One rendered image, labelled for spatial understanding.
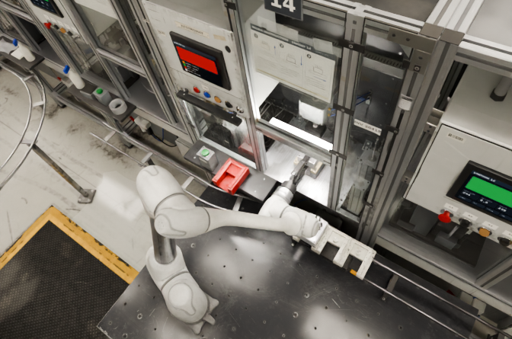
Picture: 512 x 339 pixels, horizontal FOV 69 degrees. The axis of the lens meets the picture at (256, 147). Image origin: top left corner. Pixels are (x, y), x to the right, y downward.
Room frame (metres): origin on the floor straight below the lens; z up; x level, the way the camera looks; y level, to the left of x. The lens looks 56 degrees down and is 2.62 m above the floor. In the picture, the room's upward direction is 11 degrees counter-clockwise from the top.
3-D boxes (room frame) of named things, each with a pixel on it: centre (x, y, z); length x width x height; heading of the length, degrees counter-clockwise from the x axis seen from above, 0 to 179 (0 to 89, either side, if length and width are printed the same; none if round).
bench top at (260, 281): (0.33, 0.05, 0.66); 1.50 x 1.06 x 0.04; 47
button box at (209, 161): (1.13, 0.26, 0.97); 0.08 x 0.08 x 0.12; 47
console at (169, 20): (1.24, 0.08, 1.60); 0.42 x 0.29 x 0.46; 47
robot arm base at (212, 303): (0.44, 0.44, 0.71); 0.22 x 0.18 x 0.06; 47
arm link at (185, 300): (0.46, 0.46, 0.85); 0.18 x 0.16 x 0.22; 27
